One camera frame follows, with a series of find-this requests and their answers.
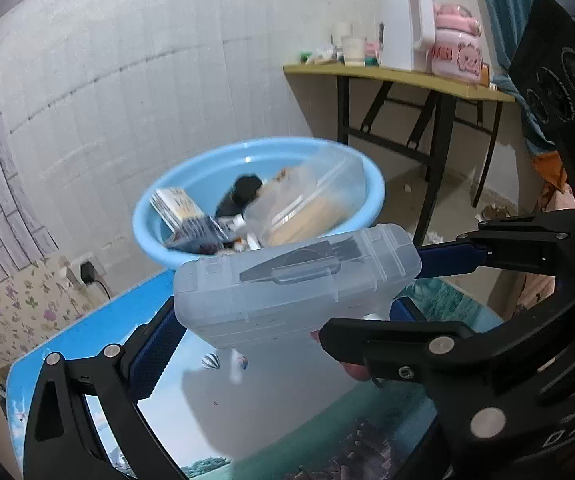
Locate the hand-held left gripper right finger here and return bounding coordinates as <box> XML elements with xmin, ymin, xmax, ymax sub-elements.
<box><xmin>389</xmin><ymin>296</ymin><xmax>428</xmax><ymax>325</ymax></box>

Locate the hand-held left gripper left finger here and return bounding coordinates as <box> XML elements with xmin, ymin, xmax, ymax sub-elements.
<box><xmin>23</xmin><ymin>296</ymin><xmax>188</xmax><ymax>480</ymax></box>

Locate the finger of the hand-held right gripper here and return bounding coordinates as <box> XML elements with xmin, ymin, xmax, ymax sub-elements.
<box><xmin>415</xmin><ymin>209</ymin><xmax>575</xmax><ymax>278</ymax></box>
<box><xmin>310</xmin><ymin>280</ymin><xmax>575</xmax><ymax>448</ymax></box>

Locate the clear plastic case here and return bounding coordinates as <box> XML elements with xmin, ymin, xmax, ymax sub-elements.
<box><xmin>173</xmin><ymin>223</ymin><xmax>423</xmax><ymax>350</ymax></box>

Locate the blue plastic basin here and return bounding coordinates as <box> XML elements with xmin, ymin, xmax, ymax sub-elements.
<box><xmin>132</xmin><ymin>137</ymin><xmax>385</xmax><ymax>270</ymax></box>

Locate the tall clear plastic container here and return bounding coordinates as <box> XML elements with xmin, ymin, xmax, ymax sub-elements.
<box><xmin>243</xmin><ymin>141</ymin><xmax>368</xmax><ymax>248</ymax></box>

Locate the orange cloth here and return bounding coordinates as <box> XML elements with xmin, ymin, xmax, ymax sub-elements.
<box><xmin>532</xmin><ymin>152</ymin><xmax>575</xmax><ymax>211</ymax></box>

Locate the blue curtain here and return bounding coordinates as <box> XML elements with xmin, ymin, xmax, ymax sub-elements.
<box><xmin>472</xmin><ymin>0</ymin><xmax>558</xmax><ymax>161</ymax></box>

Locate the pink rice cooker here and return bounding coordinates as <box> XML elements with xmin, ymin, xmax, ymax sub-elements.
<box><xmin>430</xmin><ymin>2</ymin><xmax>485</xmax><ymax>81</ymax></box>

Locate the grey orange snack packet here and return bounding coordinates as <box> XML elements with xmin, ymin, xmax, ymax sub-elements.
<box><xmin>164</xmin><ymin>217</ymin><xmax>228</xmax><ymax>253</ymax></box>

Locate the white electric kettle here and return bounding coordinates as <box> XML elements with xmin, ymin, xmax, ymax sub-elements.
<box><xmin>378</xmin><ymin>0</ymin><xmax>435</xmax><ymax>72</ymax></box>

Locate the black green bottle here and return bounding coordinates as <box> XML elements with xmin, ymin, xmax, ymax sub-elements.
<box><xmin>216</xmin><ymin>174</ymin><xmax>264</xmax><ymax>217</ymax></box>

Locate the yellow side table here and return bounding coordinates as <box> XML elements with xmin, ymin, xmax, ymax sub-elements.
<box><xmin>283</xmin><ymin>62</ymin><xmax>515</xmax><ymax>246</ymax></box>

